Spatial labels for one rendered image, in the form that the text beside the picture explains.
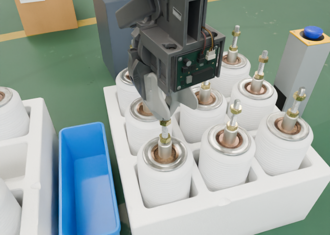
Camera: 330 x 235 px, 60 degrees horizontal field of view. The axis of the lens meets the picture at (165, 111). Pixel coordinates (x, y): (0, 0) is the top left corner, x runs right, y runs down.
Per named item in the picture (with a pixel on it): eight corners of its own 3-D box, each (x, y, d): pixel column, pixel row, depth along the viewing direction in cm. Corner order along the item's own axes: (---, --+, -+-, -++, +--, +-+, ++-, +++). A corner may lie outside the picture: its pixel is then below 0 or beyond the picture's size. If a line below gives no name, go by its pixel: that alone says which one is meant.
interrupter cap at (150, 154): (133, 154, 49) (133, 151, 48) (165, 132, 52) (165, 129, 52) (163, 181, 44) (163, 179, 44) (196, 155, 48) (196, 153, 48)
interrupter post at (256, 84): (257, 95, 60) (261, 82, 58) (247, 90, 62) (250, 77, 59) (262, 89, 62) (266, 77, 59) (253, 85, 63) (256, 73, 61)
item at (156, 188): (132, 208, 60) (124, 152, 48) (165, 181, 65) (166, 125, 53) (163, 241, 55) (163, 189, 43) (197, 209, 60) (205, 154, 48)
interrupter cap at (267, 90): (262, 106, 58) (263, 103, 57) (230, 90, 61) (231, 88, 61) (279, 89, 62) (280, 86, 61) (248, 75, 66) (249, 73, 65)
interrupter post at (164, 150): (154, 154, 48) (154, 141, 46) (165, 147, 50) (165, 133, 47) (164, 162, 47) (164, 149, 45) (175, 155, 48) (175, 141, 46)
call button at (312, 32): (298, 34, 67) (301, 26, 66) (313, 32, 68) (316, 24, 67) (309, 42, 65) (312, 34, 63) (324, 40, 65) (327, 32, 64)
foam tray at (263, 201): (111, 134, 86) (102, 86, 74) (230, 110, 94) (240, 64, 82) (138, 270, 58) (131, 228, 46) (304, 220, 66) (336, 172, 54)
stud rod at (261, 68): (254, 81, 61) (262, 49, 56) (259, 81, 61) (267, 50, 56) (254, 83, 60) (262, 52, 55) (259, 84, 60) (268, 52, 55)
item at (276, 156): (294, 198, 62) (325, 142, 50) (252, 204, 61) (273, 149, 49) (275, 163, 69) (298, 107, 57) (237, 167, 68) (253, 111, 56)
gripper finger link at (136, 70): (134, 103, 37) (131, 42, 31) (129, 97, 38) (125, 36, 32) (165, 93, 39) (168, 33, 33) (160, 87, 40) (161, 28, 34)
